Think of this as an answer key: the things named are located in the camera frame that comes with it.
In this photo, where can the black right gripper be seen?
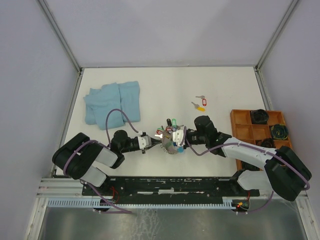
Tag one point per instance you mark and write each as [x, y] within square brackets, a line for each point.
[186, 145]

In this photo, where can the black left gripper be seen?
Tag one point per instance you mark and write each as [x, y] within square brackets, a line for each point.
[153, 142]

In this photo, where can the metal key organizer blue handle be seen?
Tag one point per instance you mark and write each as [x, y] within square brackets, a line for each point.
[165, 135]

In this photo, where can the key yellow tag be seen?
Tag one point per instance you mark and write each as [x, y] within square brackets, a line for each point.
[198, 107]

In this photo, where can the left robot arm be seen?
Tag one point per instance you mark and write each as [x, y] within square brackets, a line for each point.
[76, 157]

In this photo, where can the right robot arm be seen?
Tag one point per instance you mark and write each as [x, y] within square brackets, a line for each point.
[280, 170]

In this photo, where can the green key tag on organizer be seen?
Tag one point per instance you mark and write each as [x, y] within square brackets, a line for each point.
[174, 122]

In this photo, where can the loose key red tag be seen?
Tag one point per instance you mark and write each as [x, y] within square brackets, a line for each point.
[203, 100]

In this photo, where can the orange compartment tray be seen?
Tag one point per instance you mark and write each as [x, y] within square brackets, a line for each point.
[271, 134]

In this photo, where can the light blue folded cloth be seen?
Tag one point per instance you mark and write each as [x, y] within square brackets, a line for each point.
[112, 105]

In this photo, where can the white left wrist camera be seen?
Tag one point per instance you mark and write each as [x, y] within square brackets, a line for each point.
[144, 140]

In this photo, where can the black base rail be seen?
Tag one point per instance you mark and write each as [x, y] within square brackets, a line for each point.
[172, 190]

